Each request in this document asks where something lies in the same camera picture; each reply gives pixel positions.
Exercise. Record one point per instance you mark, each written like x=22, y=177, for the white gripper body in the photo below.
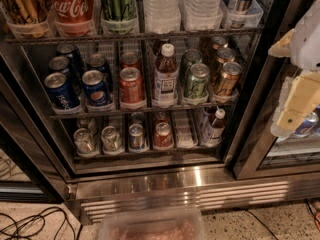
x=307, y=40

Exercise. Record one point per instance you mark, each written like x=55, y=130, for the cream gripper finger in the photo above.
x=282, y=47
x=299, y=97

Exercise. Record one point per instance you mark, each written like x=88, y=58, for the pepsi can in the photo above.
x=63, y=65
x=95, y=88
x=60, y=91
x=98, y=62
x=73, y=54

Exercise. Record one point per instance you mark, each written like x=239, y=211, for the blue can right compartment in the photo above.
x=307, y=125

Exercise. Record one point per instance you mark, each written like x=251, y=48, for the front gold soda can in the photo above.
x=227, y=79

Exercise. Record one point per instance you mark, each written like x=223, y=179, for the gold soda can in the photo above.
x=227, y=79
x=214, y=43
x=222, y=56

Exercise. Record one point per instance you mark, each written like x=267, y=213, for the middle gold soda can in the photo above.
x=222, y=56

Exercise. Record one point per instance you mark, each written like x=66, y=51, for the rear gold soda can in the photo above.
x=214, y=43

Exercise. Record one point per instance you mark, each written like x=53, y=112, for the top shelf blue silver can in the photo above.
x=238, y=9

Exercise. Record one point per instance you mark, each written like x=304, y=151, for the shelf blue silver can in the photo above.
x=136, y=136
x=238, y=9

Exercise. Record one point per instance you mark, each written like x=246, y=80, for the glass fridge door right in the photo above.
x=261, y=154

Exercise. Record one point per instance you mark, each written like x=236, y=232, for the rear green soda can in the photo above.
x=190, y=57

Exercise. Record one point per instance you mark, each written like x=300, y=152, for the green soda can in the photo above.
x=190, y=57
x=197, y=79

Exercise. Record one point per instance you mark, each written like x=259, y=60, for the front green soda can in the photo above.
x=197, y=79

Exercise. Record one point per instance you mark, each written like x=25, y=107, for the bottom shelf tea bottle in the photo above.
x=213, y=128

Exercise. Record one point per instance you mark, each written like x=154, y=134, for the bottom shelf red can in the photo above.
x=163, y=135

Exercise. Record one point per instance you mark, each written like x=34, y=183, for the rear red soda can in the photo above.
x=130, y=59

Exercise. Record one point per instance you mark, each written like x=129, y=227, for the red soda can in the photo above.
x=131, y=85
x=130, y=59

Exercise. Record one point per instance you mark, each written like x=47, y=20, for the front red soda can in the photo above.
x=131, y=85

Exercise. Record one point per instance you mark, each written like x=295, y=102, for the stainless steel fridge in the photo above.
x=38, y=137

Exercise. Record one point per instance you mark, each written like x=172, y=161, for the bottom shelf blue silver can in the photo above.
x=136, y=136

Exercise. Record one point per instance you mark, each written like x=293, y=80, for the top shelf green can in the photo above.
x=119, y=15

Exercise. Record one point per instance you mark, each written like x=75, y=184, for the top shelf coca-cola can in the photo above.
x=74, y=15

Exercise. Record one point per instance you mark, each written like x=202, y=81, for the bottom shelf silver can left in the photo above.
x=84, y=141

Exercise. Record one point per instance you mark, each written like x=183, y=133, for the top shelf gold can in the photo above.
x=27, y=17

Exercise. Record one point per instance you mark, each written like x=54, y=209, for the right clear water bottle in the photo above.
x=201, y=14

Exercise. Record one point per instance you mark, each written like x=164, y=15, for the clear water bottle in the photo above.
x=161, y=16
x=201, y=14

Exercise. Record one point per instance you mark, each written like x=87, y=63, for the brown tea bottle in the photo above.
x=165, y=74

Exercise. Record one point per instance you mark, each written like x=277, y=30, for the left clear water bottle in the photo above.
x=161, y=16

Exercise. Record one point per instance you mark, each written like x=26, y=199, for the clear plastic bin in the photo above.
x=177, y=223

